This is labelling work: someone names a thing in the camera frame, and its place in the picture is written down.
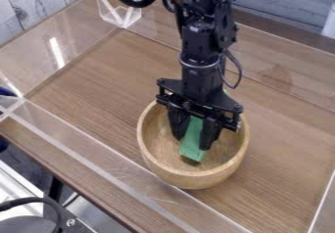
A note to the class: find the metal table bracket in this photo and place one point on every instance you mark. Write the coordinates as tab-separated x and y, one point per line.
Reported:
71	223

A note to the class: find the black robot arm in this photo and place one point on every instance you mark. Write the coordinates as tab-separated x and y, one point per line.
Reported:
207	30

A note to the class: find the green rectangular block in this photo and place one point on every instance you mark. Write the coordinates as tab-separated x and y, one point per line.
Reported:
188	147

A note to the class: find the brown wooden bowl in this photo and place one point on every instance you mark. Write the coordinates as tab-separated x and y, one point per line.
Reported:
176	160

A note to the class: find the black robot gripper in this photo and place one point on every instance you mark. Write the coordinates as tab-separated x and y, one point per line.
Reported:
198	96

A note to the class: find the clear acrylic tray wall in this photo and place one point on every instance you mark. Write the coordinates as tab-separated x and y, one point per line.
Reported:
80	115

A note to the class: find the black table leg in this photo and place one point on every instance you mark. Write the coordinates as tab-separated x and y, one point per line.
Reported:
55	189

